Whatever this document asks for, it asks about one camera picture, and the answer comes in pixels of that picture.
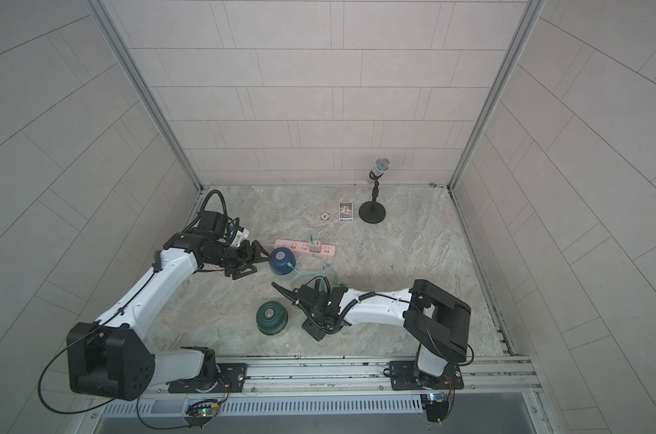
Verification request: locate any silver microphone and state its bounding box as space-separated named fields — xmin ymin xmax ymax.
xmin=368 ymin=157 xmax=390 ymax=184

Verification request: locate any teal charging cable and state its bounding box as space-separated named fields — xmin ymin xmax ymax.
xmin=286 ymin=234 xmax=342 ymax=289

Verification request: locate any green cordless meat grinder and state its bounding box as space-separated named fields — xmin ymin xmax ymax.
xmin=255 ymin=301 xmax=288 ymax=336

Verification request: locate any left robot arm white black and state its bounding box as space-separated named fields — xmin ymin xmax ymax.
xmin=67 ymin=206 xmax=270 ymax=401

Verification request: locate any black microphone stand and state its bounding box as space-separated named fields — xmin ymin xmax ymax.
xmin=359 ymin=179 xmax=386 ymax=224

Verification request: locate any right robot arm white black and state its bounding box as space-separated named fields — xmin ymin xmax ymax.
xmin=272 ymin=280 xmax=474 ymax=392

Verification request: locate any pink USB charger adapter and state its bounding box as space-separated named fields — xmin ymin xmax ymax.
xmin=308 ymin=239 xmax=322 ymax=254

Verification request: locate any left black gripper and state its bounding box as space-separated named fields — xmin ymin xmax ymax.
xmin=207 ymin=238 xmax=275 ymax=278

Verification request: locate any pink power strip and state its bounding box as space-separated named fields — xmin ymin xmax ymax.
xmin=273 ymin=239 xmax=337 ymax=259

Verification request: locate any blue cordless meat grinder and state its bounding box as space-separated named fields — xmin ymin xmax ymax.
xmin=269 ymin=247 xmax=296 ymax=276

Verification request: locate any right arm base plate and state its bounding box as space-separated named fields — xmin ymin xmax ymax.
xmin=383 ymin=360 xmax=465 ymax=391

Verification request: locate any left controller board green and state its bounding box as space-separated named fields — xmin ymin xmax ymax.
xmin=184 ymin=399 xmax=220 ymax=429

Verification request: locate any aluminium rail frame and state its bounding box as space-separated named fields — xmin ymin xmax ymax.
xmin=85 ymin=354 xmax=543 ymax=403

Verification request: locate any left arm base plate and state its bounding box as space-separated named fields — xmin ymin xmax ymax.
xmin=168 ymin=363 xmax=248 ymax=393

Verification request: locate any right controller board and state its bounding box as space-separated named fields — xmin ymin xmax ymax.
xmin=420 ymin=393 xmax=453 ymax=423

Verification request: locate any small playing card box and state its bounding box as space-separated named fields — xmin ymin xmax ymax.
xmin=338 ymin=203 xmax=354 ymax=222

